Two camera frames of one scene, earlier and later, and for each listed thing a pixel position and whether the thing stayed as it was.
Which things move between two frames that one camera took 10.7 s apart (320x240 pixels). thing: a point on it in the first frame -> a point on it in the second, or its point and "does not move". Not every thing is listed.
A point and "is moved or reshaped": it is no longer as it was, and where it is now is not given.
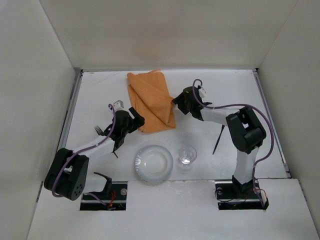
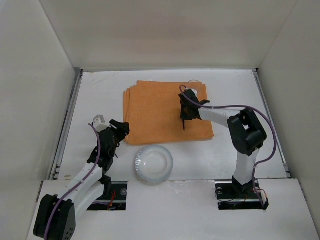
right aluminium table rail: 285,164 does not move
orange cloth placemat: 150,97 is moved or reshaped
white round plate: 153,163 does not move
